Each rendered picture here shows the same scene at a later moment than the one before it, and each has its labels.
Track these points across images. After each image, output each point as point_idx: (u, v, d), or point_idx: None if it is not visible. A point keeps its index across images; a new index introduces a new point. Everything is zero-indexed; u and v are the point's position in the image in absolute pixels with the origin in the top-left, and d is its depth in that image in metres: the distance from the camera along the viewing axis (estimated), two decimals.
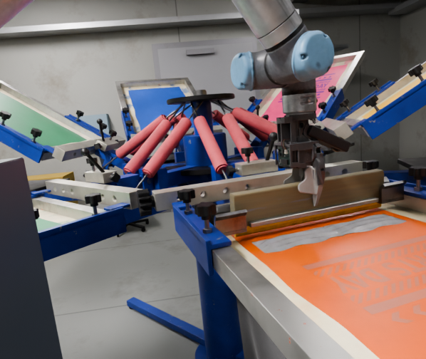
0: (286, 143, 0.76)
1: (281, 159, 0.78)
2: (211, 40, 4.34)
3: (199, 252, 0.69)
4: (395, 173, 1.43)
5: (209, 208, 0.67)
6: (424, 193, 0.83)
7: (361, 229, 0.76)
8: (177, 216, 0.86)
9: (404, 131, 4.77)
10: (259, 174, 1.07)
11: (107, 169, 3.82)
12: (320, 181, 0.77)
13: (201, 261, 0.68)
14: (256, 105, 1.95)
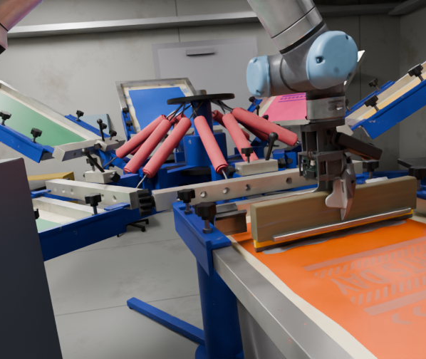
0: (313, 153, 0.68)
1: (307, 171, 0.71)
2: (211, 40, 4.34)
3: (199, 252, 0.69)
4: (395, 173, 1.43)
5: (209, 208, 0.67)
6: (424, 193, 0.83)
7: (361, 229, 0.76)
8: (177, 216, 0.86)
9: (404, 131, 4.77)
10: (259, 174, 1.07)
11: (107, 169, 3.82)
12: (350, 195, 0.70)
13: (201, 261, 0.68)
14: (256, 105, 1.95)
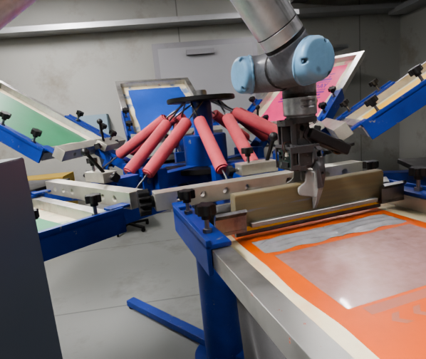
0: (287, 146, 0.76)
1: (282, 162, 0.78)
2: (211, 40, 4.34)
3: (199, 252, 0.69)
4: (395, 173, 1.43)
5: (209, 208, 0.67)
6: (424, 193, 0.83)
7: (361, 229, 0.76)
8: (177, 216, 0.86)
9: (404, 131, 4.77)
10: (259, 174, 1.07)
11: (107, 169, 3.82)
12: (320, 184, 0.78)
13: (201, 261, 0.68)
14: (256, 105, 1.95)
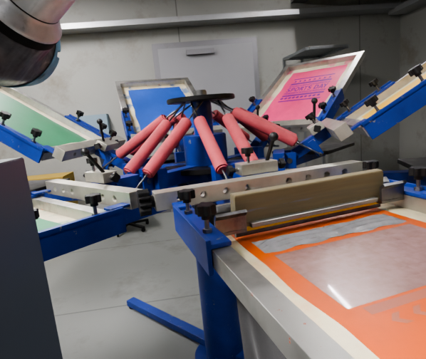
0: None
1: None
2: (211, 40, 4.34)
3: (199, 252, 0.69)
4: (395, 173, 1.43)
5: (209, 208, 0.67)
6: (424, 193, 0.83)
7: (361, 229, 0.76)
8: (177, 216, 0.86)
9: (404, 131, 4.77)
10: (259, 174, 1.07)
11: (107, 169, 3.82)
12: None
13: (201, 261, 0.68)
14: (256, 105, 1.95)
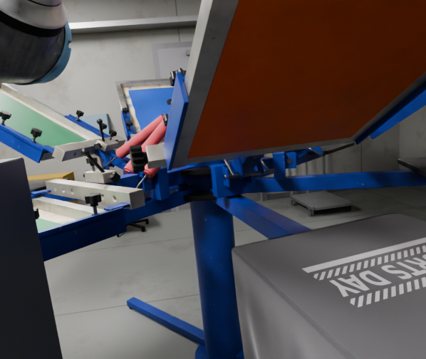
0: None
1: None
2: None
3: (177, 109, 0.69)
4: (395, 173, 1.43)
5: (181, 69, 0.72)
6: None
7: None
8: (165, 144, 0.87)
9: (404, 131, 4.77)
10: None
11: (107, 169, 3.82)
12: None
13: (179, 110, 0.67)
14: None
